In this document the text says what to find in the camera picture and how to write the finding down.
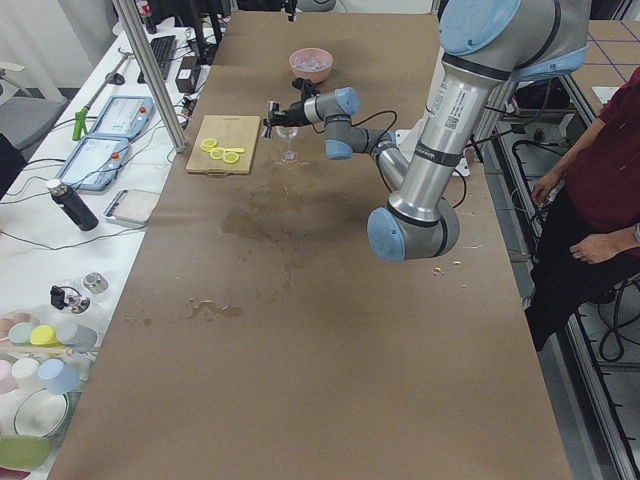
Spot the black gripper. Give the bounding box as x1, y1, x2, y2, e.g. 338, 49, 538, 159
263, 102, 306, 128
282, 0, 298, 22

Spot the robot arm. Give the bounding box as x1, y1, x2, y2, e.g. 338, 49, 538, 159
262, 1, 591, 262
280, 0, 337, 22

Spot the clear wine glass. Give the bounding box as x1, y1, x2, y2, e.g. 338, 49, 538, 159
275, 126, 298, 163

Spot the pink bowl of ice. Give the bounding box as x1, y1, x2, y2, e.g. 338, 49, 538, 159
289, 47, 334, 84

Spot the person's hand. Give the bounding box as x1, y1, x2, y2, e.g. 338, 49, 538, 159
570, 228, 639, 264

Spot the bamboo cutting board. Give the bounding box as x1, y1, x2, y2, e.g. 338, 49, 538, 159
186, 115, 261, 175

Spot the lemon slice near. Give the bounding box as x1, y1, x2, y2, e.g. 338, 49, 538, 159
222, 152, 240, 164

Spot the lemon slice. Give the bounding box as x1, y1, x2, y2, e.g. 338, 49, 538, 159
209, 147, 226, 160
200, 138, 218, 152
222, 152, 240, 164

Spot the lemon slice middle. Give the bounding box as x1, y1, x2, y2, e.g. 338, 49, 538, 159
209, 147, 226, 160

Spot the lemon slice far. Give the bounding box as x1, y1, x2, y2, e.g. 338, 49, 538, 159
200, 138, 218, 152

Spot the black power adapter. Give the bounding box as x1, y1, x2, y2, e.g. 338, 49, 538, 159
175, 56, 201, 94

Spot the black keyboard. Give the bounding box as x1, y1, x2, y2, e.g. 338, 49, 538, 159
150, 35, 177, 81

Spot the upper teach pendant tablet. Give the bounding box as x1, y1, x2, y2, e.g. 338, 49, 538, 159
90, 95, 154, 140

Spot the teach pendant tablet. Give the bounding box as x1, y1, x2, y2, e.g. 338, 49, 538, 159
57, 135, 130, 194
90, 95, 154, 140

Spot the grey tray with cloth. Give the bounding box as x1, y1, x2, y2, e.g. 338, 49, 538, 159
103, 189, 160, 227

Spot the lower teach pendant tablet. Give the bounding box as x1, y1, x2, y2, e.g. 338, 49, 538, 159
57, 135, 130, 194

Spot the black water bottle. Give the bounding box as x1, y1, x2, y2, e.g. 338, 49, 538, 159
46, 178, 99, 231

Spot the small steel cup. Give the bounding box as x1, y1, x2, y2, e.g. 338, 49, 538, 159
83, 272, 109, 295

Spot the grey plastic cup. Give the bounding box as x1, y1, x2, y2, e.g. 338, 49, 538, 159
56, 321, 98, 353

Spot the yellow plastic cup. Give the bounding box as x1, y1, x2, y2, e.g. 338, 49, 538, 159
29, 324, 62, 347

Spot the mint green cup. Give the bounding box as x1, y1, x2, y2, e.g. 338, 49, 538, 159
8, 322, 35, 346

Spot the seated person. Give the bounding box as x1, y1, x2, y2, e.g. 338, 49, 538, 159
525, 73, 639, 350

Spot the light blue plastic cup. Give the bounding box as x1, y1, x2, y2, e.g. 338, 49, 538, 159
37, 358, 81, 394

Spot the white plastic cup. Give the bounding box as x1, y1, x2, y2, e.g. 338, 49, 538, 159
11, 358, 43, 392

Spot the white plate green rim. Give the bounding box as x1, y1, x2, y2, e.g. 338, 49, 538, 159
13, 389, 70, 438

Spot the green plastic bowl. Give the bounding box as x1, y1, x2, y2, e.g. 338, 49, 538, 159
1, 435, 52, 471

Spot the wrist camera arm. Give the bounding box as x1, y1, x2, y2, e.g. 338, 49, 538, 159
291, 77, 320, 102

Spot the aluminium frame post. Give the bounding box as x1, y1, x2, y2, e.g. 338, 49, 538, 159
113, 0, 187, 153

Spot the green handled reach tool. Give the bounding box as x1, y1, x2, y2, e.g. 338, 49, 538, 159
71, 48, 135, 142

